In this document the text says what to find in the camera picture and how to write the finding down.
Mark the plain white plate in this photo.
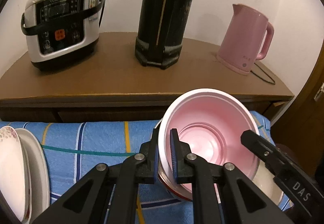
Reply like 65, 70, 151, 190
15, 128, 50, 223

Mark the red rimmed bowl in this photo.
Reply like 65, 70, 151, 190
154, 120, 193, 202

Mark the white dish pink pattern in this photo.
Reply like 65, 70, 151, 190
1, 126, 28, 221

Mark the pink plastic bowl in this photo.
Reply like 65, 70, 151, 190
157, 88, 260, 192

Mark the steel enamel bowl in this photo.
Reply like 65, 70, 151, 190
253, 161, 283, 205

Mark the brown wooden door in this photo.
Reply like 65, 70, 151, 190
271, 50, 323, 176

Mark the brown wooden cabinet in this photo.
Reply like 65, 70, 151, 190
1, 32, 294, 123

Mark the pink electric kettle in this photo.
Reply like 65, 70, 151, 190
216, 4, 275, 75

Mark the white black rice cooker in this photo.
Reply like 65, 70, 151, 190
21, 0, 106, 72

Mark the black thermos flask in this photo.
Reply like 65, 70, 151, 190
134, 0, 192, 69

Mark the black kettle cord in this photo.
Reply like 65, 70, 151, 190
250, 62, 277, 85

